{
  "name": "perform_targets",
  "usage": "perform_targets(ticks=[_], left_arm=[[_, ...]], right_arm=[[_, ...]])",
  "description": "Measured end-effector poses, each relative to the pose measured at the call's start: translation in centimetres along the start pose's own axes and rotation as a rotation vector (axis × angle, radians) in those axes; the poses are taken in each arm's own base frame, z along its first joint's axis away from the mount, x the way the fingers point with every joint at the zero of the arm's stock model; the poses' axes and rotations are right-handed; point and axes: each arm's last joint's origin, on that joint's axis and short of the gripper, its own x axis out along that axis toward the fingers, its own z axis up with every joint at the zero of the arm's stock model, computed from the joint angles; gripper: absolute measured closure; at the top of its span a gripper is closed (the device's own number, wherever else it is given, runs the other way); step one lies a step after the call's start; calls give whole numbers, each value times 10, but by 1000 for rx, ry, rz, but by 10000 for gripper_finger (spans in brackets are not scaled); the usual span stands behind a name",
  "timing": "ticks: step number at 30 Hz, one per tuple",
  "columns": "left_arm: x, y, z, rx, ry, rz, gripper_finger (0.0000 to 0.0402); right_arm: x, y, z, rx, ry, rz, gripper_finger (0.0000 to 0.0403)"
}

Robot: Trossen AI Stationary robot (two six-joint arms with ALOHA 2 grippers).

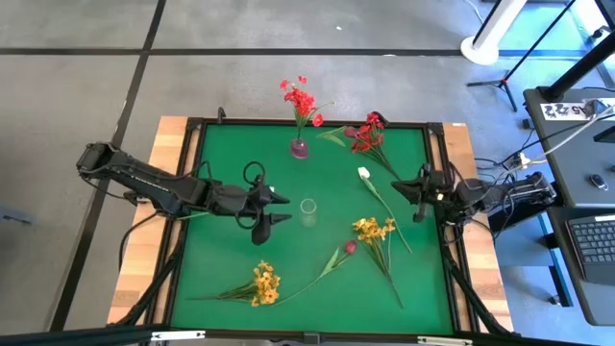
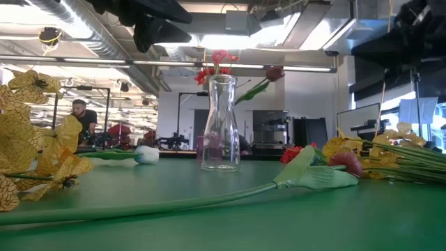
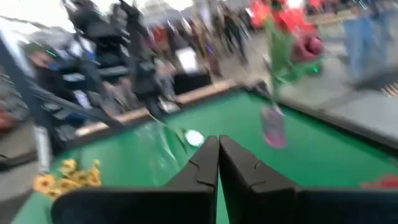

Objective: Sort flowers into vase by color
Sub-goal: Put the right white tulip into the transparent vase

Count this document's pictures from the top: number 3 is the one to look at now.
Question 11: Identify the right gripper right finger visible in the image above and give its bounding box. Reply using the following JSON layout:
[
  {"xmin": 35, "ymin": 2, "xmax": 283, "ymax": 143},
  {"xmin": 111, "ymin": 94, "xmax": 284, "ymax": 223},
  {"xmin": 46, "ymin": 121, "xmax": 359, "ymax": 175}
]
[{"xmin": 219, "ymin": 135, "xmax": 398, "ymax": 224}]

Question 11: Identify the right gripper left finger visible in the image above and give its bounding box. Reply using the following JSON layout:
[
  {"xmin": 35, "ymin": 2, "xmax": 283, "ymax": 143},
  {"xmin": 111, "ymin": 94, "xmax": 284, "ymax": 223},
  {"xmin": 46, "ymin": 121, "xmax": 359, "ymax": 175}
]
[{"xmin": 51, "ymin": 135, "xmax": 220, "ymax": 224}]

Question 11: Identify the yellow artificial flower bunch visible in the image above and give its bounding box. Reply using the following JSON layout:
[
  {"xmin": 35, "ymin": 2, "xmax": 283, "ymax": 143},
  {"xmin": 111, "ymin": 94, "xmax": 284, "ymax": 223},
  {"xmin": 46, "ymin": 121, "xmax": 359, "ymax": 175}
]
[{"xmin": 32, "ymin": 158, "xmax": 102, "ymax": 200}]

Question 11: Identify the white artificial tulip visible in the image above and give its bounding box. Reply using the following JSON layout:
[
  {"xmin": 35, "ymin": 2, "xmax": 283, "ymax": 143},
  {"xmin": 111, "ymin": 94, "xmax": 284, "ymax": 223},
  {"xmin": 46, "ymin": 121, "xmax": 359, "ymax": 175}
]
[{"xmin": 149, "ymin": 114, "xmax": 206, "ymax": 150}]

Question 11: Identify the clear glass vase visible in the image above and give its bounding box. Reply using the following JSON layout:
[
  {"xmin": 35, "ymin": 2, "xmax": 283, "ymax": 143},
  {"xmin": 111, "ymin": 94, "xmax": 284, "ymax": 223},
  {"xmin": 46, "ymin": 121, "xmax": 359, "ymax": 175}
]
[{"xmin": 133, "ymin": 119, "xmax": 188, "ymax": 186}]

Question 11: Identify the purple tinted glass vase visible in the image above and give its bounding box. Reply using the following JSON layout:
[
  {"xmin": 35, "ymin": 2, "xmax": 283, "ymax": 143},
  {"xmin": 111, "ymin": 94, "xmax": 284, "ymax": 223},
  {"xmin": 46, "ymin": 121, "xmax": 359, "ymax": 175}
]
[{"xmin": 260, "ymin": 104, "xmax": 287, "ymax": 149}]

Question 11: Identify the green table mat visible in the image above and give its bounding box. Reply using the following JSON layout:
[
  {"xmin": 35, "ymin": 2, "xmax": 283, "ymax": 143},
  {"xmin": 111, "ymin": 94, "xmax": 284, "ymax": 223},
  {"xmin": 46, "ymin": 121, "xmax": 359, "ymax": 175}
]
[{"xmin": 12, "ymin": 90, "xmax": 398, "ymax": 224}]

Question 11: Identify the person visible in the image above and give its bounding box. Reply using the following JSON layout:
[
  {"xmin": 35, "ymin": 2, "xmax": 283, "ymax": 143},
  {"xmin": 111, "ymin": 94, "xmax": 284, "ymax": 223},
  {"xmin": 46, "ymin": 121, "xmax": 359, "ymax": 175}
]
[
  {"xmin": 23, "ymin": 42, "xmax": 94, "ymax": 105},
  {"xmin": 343, "ymin": 12, "xmax": 393, "ymax": 80}
]

